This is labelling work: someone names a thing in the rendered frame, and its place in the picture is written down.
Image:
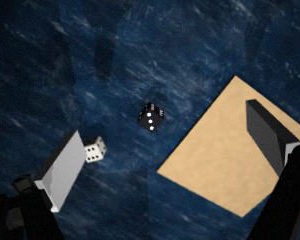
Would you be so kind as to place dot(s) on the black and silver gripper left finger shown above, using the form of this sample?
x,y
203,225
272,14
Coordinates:
x,y
50,186

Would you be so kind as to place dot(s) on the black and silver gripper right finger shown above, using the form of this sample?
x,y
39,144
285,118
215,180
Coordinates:
x,y
280,217

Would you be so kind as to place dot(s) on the tan flat mat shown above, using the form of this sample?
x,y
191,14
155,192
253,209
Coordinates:
x,y
219,160

